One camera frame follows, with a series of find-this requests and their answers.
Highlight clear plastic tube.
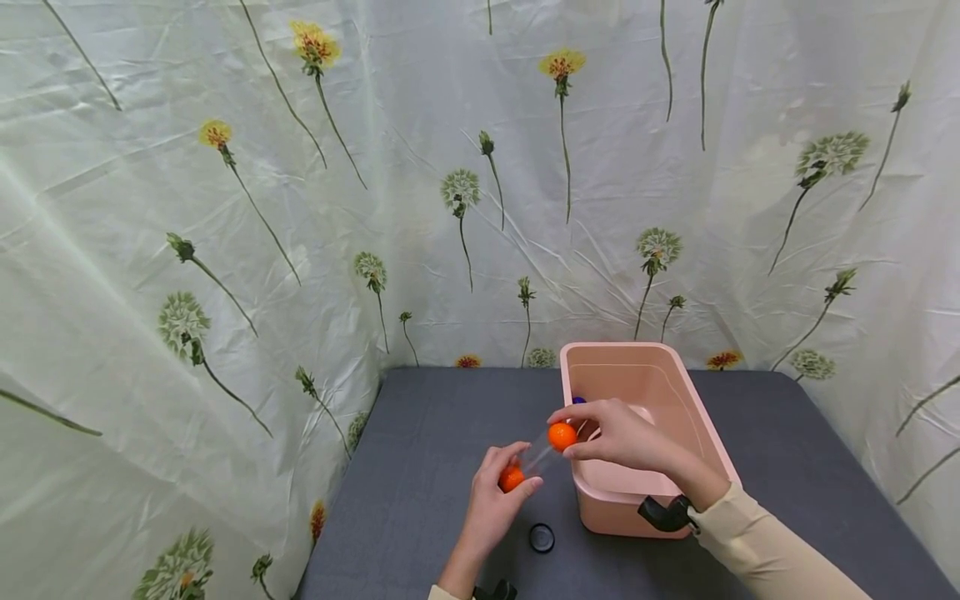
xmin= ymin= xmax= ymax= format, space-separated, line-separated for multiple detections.
xmin=517 ymin=421 xmax=578 ymax=488

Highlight person's left hand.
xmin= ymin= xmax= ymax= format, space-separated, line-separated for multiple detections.
xmin=457 ymin=441 xmax=546 ymax=564

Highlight person's right hand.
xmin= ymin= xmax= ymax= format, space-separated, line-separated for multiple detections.
xmin=547 ymin=398 xmax=710 ymax=503

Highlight pink plastic bin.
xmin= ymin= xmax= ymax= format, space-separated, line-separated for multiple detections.
xmin=559 ymin=342 xmax=743 ymax=540

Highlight person's left forearm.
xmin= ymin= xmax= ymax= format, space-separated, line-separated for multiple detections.
xmin=427 ymin=543 xmax=488 ymax=600

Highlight person's right forearm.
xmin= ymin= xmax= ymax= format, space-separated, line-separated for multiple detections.
xmin=685 ymin=478 xmax=876 ymax=600

